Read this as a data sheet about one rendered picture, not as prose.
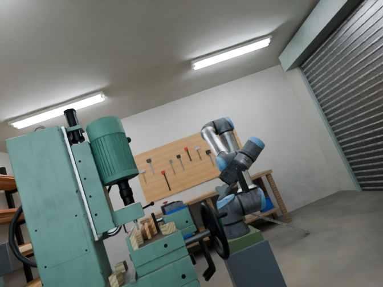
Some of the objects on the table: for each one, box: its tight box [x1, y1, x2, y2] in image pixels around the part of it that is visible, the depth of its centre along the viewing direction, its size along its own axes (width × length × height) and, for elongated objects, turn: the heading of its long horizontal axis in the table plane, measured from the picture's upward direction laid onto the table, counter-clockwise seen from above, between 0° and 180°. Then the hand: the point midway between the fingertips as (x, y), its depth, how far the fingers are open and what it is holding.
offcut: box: [160, 222, 177, 235], centre depth 105 cm, size 4×5×4 cm
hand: (220, 199), depth 122 cm, fingers closed
